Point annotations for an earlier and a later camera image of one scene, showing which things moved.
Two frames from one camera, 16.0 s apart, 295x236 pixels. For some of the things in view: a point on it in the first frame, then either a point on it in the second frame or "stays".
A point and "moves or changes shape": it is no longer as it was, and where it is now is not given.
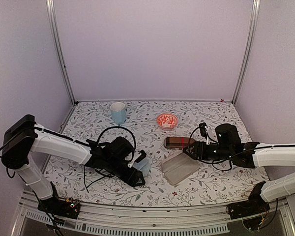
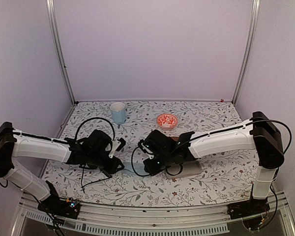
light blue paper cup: (118, 113) stays
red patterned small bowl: (167, 121) stays
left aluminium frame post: (51, 13) stays
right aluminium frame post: (247, 57) stays
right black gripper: (197, 146) → (151, 169)
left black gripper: (131, 179) → (112, 167)
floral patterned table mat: (160, 130) stays
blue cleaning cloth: (143, 165) moves or changes shape
